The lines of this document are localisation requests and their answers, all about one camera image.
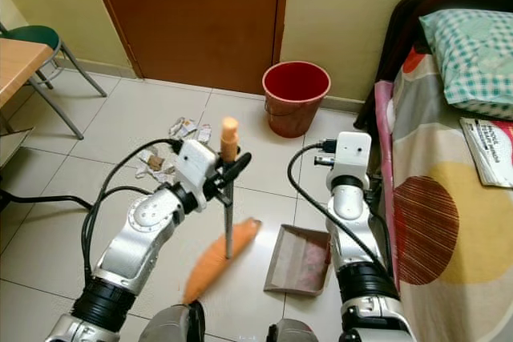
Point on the grey robot leg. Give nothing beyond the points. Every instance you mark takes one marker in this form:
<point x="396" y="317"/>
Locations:
<point x="172" y="324"/>
<point x="288" y="331"/>

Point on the green checked pillow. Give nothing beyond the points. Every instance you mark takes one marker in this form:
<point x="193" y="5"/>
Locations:
<point x="473" y="62"/>

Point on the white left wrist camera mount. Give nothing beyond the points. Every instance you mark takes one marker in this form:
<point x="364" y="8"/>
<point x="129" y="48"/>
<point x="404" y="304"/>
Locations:
<point x="192" y="162"/>

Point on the grey robot left leg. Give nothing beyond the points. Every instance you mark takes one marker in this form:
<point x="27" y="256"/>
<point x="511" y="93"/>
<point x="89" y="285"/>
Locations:
<point x="172" y="324"/>

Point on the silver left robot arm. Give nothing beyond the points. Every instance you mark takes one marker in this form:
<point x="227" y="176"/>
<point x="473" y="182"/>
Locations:
<point x="144" y="230"/>

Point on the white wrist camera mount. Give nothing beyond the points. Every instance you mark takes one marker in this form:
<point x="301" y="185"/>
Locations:
<point x="351" y="152"/>
<point x="192" y="162"/>

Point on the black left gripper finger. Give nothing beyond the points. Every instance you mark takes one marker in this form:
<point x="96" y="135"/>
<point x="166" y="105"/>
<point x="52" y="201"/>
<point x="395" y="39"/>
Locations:
<point x="236" y="167"/>

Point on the patterned bed sheet with circles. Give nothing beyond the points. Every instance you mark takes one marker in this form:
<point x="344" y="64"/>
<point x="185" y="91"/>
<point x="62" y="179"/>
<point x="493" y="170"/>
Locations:
<point x="433" y="150"/>

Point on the grey robot right leg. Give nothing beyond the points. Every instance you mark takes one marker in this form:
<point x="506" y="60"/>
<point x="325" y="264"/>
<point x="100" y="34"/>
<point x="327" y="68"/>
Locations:
<point x="288" y="331"/>

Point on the dark red bed headboard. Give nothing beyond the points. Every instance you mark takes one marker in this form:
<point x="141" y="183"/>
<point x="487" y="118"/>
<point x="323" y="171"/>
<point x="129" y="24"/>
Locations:
<point x="401" y="22"/>

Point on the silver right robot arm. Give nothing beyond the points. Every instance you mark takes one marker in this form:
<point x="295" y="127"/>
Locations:
<point x="357" y="230"/>

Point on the orange broom with metal stick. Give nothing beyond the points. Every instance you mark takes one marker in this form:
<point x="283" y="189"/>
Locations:
<point x="212" y="266"/>

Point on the brown wooden door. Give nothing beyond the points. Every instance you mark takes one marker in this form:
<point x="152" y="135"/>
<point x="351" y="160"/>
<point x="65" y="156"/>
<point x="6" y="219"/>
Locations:
<point x="192" y="14"/>

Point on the light wooden table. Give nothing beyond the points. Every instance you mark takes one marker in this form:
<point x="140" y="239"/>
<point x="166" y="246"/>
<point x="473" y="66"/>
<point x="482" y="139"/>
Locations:
<point x="16" y="66"/>

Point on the crumpled paper litter piece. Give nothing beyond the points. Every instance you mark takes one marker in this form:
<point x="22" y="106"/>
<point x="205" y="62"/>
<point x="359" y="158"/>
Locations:
<point x="167" y="174"/>
<point x="203" y="133"/>
<point x="147" y="155"/>
<point x="182" y="126"/>

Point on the red plastic bucket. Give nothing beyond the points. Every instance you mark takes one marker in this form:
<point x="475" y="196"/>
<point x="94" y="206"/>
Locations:
<point x="296" y="115"/>

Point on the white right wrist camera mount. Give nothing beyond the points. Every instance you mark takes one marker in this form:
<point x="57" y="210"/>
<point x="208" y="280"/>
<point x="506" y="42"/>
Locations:
<point x="351" y="152"/>

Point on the white printed booklet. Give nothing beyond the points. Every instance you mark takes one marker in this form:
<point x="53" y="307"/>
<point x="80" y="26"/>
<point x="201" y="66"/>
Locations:
<point x="489" y="154"/>

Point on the green chair with grey legs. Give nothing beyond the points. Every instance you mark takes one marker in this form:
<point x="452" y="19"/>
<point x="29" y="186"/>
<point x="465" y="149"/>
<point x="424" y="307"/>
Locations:
<point x="32" y="35"/>

